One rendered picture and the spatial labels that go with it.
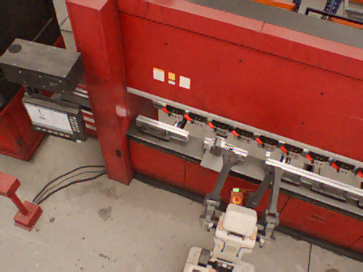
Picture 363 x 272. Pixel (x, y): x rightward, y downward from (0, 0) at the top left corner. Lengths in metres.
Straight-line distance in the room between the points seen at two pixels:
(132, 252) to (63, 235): 0.72
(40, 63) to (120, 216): 2.00
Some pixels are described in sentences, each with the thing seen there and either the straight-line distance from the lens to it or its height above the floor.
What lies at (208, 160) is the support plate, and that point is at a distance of 3.21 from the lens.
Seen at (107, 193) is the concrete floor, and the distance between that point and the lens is 4.20.
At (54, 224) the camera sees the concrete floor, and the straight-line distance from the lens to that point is 4.17.
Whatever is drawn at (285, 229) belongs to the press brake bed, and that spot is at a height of 0.05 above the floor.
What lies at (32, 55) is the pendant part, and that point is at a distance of 2.75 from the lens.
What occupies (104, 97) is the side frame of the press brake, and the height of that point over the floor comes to 1.44.
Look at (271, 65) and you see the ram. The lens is 2.48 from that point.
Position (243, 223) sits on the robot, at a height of 1.36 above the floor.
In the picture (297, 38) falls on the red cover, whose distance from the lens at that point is 2.34.
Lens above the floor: 3.72
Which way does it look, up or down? 55 degrees down
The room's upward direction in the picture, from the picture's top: 3 degrees clockwise
